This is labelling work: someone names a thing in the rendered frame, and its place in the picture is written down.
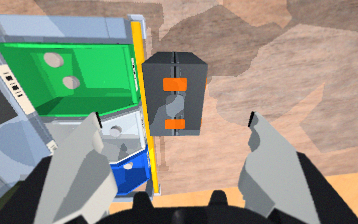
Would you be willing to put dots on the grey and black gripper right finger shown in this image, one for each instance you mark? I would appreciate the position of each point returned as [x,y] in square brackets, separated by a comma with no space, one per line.
[283,185]

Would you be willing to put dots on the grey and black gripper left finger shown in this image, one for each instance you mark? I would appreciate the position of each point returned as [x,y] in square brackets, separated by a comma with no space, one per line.
[74,185]

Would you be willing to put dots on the blue open bin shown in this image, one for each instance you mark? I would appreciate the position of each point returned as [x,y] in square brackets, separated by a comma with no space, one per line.
[129,179]

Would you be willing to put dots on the yellow bar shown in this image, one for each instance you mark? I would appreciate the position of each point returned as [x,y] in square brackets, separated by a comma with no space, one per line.
[139,54]

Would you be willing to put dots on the green bin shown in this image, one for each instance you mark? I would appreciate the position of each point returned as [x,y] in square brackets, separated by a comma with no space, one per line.
[108,77]

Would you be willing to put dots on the white disc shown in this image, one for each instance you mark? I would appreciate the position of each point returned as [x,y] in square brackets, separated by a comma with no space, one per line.
[53,59]

